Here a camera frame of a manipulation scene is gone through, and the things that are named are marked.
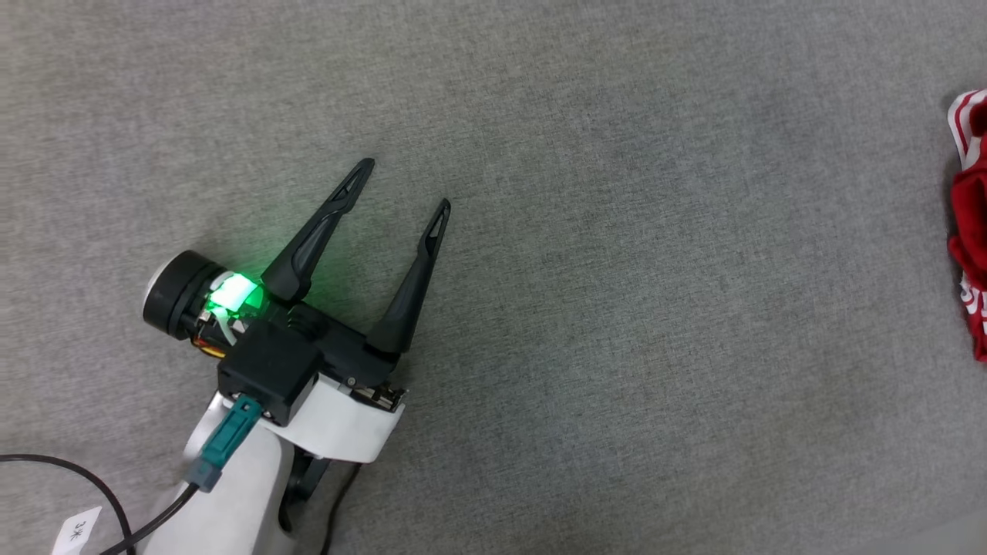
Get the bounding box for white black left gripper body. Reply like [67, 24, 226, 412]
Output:
[143, 251, 406, 463]

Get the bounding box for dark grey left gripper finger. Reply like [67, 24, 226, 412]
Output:
[366, 199, 452, 360]
[262, 158, 376, 303]

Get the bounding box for red white basketball shorts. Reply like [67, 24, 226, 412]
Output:
[947, 89, 987, 363]

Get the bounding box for thin black cable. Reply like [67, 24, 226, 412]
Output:
[318, 462, 363, 555]
[0, 455, 136, 545]

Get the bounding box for teal left camera connector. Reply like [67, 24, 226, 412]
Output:
[191, 395, 263, 494]

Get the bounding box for black camera cable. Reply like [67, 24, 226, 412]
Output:
[99, 482, 203, 555]

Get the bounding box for white paper cable label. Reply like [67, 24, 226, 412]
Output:
[51, 506, 103, 555]

